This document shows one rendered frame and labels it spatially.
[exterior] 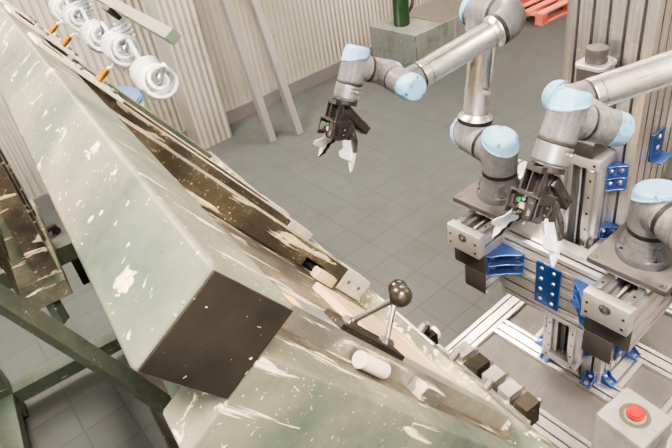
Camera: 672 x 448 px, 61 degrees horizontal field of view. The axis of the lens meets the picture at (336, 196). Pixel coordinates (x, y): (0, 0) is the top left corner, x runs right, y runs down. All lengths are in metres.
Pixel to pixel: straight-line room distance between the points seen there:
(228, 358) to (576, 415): 2.07
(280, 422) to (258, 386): 0.06
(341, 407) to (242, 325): 0.18
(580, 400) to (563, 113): 1.52
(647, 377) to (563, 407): 0.36
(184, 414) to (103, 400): 2.63
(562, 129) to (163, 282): 0.90
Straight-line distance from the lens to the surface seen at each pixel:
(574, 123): 1.21
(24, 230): 2.14
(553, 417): 2.42
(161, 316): 0.45
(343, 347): 0.98
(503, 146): 1.88
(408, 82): 1.57
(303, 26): 5.62
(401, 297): 0.93
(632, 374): 2.60
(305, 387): 0.57
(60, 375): 3.21
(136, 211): 0.55
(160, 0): 4.62
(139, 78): 1.07
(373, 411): 0.66
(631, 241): 1.77
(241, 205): 1.47
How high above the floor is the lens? 2.19
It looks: 33 degrees down
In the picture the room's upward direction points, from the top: 10 degrees counter-clockwise
